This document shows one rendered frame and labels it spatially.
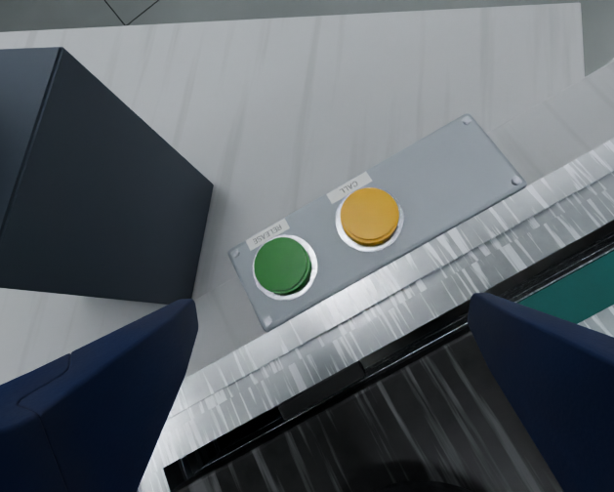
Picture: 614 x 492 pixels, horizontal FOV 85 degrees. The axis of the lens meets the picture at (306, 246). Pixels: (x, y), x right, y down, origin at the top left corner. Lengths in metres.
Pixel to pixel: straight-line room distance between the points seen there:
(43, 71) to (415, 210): 0.24
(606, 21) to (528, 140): 1.47
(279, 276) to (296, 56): 0.31
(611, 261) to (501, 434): 0.14
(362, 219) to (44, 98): 0.20
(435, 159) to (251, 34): 0.32
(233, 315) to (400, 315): 0.19
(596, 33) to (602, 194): 1.55
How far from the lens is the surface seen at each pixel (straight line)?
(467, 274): 0.24
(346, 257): 0.24
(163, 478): 0.29
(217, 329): 0.37
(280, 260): 0.23
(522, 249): 0.26
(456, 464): 0.24
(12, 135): 0.25
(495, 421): 0.24
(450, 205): 0.25
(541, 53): 0.48
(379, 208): 0.23
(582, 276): 0.29
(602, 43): 1.80
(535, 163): 0.40
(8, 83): 0.27
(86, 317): 0.45
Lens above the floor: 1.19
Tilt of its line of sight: 74 degrees down
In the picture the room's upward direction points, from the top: 37 degrees counter-clockwise
